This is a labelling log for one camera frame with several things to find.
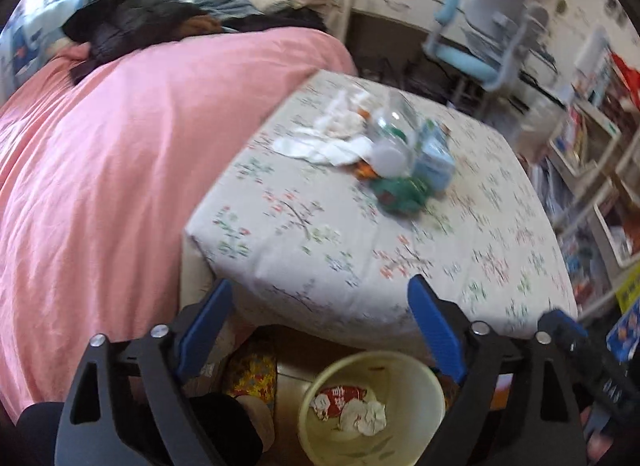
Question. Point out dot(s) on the white bookshelf rack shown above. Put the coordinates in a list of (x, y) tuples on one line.
[(595, 155)]

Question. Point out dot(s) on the blue and grey desk chair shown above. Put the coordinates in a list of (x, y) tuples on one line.
[(480, 30)]

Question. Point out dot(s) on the black padded jacket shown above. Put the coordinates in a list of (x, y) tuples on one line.
[(125, 20)]

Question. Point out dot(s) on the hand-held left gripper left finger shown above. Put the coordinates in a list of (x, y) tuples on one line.
[(205, 326)]

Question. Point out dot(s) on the orange peel piece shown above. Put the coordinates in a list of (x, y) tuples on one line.
[(367, 170)]

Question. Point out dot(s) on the green wrapper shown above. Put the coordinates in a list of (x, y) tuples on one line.
[(400, 196)]

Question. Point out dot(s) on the blue cartoon wall border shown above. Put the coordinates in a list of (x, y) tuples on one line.
[(35, 30)]

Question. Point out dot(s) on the pink bed blanket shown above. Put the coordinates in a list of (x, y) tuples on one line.
[(110, 185)]

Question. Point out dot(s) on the crumpled white tissue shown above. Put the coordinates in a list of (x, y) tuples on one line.
[(367, 418), (342, 113)]

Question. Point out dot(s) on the red and white wrapper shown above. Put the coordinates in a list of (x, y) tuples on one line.
[(332, 401)]

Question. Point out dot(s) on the grey blue clothes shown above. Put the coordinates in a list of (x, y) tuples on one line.
[(225, 0)]

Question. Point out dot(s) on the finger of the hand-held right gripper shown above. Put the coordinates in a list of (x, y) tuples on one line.
[(567, 326)]

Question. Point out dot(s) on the yellow patterned cloth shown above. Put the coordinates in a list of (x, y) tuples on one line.
[(252, 371)]

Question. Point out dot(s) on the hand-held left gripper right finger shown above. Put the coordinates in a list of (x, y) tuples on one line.
[(435, 328)]

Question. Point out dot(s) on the floral white tablecloth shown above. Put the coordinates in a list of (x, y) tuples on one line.
[(320, 226)]

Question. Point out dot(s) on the large white tissue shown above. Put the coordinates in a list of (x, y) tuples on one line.
[(320, 148)]

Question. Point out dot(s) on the clear plastic bottle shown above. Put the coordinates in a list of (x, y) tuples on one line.
[(392, 130)]

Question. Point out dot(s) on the person's leg in dark trousers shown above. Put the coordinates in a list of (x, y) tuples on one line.
[(225, 426)]

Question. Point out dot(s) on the pale yellow plastic bin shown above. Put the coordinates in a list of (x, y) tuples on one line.
[(425, 426)]

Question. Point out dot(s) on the light blue drink carton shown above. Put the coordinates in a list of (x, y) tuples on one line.
[(436, 165)]

